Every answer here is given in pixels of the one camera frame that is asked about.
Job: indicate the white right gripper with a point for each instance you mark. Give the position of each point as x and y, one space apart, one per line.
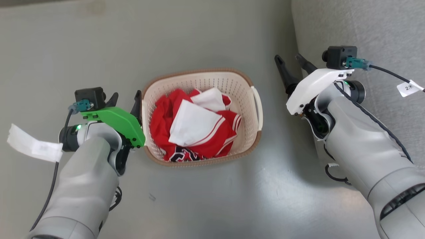
312 86

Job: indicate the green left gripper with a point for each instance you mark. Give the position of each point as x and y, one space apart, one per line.
123 121

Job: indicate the cream perforated plastic laundry basket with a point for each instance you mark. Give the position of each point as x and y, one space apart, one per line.
232 86

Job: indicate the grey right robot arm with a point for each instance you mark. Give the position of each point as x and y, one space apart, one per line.
358 142

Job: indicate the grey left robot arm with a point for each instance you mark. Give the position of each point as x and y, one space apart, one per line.
83 186

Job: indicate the red sports jersey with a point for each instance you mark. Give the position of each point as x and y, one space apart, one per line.
159 122

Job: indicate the white garment with red trim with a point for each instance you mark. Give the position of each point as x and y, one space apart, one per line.
192 122

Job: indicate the grey fabric sofa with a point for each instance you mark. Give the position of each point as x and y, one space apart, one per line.
382 26

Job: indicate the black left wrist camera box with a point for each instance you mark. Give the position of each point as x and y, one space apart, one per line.
89 94

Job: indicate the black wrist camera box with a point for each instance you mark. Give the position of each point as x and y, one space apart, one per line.
338 54
89 94

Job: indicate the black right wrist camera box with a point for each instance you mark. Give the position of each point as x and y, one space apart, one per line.
338 54

